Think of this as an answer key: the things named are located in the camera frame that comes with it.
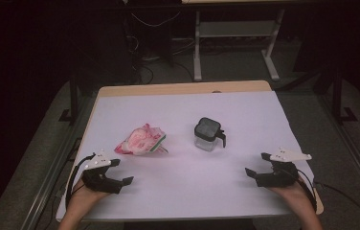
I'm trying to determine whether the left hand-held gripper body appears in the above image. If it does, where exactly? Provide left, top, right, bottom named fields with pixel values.
left=81, top=149, right=124, bottom=195

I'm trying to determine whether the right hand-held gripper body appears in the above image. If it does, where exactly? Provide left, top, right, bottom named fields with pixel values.
left=256, top=147, right=312, bottom=189

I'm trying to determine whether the red and white plastic bag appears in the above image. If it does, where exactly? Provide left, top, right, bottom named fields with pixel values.
left=114, top=123, right=169, bottom=156

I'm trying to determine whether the clear jar with black lid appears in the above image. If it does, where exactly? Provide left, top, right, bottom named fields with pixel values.
left=193, top=117, right=227, bottom=152

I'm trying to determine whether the person's left hand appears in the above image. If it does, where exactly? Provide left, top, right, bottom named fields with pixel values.
left=71, top=179, right=109, bottom=209

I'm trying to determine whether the person's right hand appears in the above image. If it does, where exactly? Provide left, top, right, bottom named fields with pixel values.
left=270, top=181, right=313, bottom=214

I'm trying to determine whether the white table sheet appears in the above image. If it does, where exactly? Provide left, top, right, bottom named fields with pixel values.
left=56, top=90, right=316, bottom=222

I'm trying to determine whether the black metal stand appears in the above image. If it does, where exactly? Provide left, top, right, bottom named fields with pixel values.
left=57, top=78, right=80, bottom=126
left=330, top=65, right=359, bottom=126

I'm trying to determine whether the left hand-held gripper black cable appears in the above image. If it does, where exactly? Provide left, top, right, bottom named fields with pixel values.
left=65, top=152, right=97, bottom=209

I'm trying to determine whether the hand-held gripper black cable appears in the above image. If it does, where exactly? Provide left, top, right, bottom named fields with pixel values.
left=65, top=152, right=97, bottom=209
left=296, top=169, right=318, bottom=213

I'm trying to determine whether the right hand-held gripper black cable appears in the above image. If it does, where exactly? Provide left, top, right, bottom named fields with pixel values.
left=296, top=169, right=318, bottom=213

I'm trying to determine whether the aluminium rail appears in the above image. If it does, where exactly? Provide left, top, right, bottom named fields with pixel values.
left=19, top=95, right=97, bottom=230
left=317, top=92, right=360, bottom=207

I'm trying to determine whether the black floor cable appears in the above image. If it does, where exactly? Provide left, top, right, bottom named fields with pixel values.
left=313, top=180, right=360, bottom=228

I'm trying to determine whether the white metal desk frame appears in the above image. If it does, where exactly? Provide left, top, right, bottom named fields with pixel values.
left=192, top=9, right=286, bottom=82

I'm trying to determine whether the white hanging cable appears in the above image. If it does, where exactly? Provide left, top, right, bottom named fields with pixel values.
left=129, top=10, right=182, bottom=29

